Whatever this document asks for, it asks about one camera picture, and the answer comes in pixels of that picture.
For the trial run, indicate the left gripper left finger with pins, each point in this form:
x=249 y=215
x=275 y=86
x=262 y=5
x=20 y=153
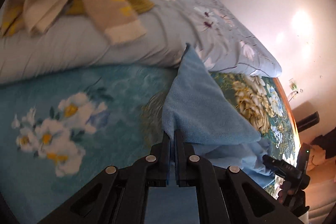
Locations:
x=117 y=195

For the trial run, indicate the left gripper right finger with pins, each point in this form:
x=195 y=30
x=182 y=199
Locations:
x=227 y=195

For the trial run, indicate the light blue fleece pants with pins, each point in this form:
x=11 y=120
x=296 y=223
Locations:
x=196 y=106

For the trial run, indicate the person's right hand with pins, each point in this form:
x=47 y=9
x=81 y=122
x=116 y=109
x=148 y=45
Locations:
x=284 y=191

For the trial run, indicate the orange wooden bed footboard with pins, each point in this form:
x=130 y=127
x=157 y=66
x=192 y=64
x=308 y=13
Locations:
x=281 y=91

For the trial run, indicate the black box on floor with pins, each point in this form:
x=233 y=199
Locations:
x=308 y=122

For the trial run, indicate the teal floral plush blanket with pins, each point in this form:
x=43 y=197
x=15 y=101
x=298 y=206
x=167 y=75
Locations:
x=59 y=131

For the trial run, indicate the grey-blue floral duvet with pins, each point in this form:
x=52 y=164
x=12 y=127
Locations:
x=222 y=42

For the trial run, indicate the olive green knit garment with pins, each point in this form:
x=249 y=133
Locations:
x=12 y=20

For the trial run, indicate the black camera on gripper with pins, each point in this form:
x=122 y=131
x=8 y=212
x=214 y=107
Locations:
x=303 y=157

